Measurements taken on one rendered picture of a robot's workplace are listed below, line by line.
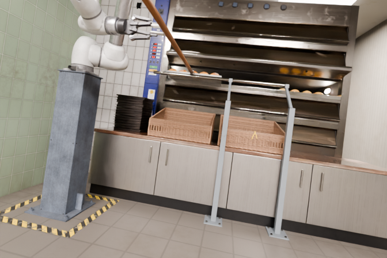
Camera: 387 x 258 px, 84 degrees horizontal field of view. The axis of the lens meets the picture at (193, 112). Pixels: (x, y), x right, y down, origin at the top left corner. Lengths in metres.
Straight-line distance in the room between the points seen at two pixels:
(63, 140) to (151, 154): 0.66
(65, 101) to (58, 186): 0.59
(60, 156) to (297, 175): 1.74
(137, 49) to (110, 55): 0.88
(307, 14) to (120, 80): 2.12
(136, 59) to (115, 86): 0.40
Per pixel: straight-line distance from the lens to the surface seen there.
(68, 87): 1.74
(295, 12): 2.66
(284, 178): 1.80
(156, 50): 2.50
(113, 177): 2.03
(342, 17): 2.78
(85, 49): 1.77
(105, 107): 2.65
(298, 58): 2.49
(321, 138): 2.49
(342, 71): 2.48
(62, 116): 1.75
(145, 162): 1.89
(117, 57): 1.77
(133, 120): 2.07
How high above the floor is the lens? 0.79
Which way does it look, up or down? 1 degrees up
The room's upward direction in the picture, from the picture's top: 7 degrees clockwise
